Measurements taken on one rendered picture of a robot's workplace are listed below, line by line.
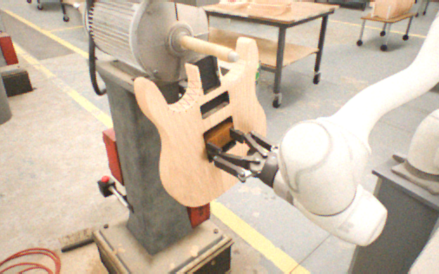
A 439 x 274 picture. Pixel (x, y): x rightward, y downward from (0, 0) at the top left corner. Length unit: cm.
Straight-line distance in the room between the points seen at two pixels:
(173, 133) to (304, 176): 36
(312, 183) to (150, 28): 61
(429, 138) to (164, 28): 98
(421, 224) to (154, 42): 115
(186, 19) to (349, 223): 66
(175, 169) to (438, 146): 94
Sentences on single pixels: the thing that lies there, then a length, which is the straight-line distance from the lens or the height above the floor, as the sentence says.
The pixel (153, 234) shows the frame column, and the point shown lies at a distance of 148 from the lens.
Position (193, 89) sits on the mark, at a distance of 75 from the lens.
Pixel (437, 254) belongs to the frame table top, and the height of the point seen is 93.
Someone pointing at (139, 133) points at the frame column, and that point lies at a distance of 117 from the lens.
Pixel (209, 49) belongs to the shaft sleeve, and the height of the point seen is 126.
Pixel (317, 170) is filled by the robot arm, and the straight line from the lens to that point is 46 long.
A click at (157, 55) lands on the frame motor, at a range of 92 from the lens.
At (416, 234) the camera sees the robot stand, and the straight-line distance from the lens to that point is 150.
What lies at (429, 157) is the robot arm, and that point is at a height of 82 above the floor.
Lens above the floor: 148
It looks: 31 degrees down
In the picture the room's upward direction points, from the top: straight up
